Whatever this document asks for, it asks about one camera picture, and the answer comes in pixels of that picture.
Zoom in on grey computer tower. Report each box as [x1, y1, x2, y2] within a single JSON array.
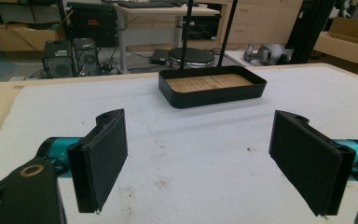
[[72, 37, 101, 77]]

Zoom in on light wooden desk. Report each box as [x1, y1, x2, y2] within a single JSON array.
[[113, 3, 221, 75]]

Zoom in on wooden cabinet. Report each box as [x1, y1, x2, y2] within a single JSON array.
[[195, 0, 304, 50]]

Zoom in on large open cardboard box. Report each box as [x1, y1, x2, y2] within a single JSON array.
[[312, 16, 358, 78]]

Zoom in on grey robot part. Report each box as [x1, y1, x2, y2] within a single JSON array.
[[243, 43, 294, 65]]

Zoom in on black stand rod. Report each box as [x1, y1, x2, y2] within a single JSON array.
[[216, 0, 240, 68], [179, 0, 195, 71]]

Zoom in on black equipment case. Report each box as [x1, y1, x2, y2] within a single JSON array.
[[65, 2, 119, 49]]

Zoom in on black computer tower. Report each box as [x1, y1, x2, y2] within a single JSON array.
[[41, 40, 75, 79]]

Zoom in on black tray with wooden bottom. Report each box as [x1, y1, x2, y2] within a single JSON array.
[[158, 64, 268, 109]]

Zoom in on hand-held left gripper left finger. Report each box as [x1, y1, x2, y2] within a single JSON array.
[[35, 107, 129, 215]]

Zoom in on black aluminium frame post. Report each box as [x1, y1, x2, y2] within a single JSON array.
[[287, 0, 337, 65]]

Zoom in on white foam mat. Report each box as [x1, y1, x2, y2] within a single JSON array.
[[0, 65, 358, 224]]

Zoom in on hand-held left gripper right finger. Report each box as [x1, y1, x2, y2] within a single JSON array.
[[268, 109, 358, 217]]

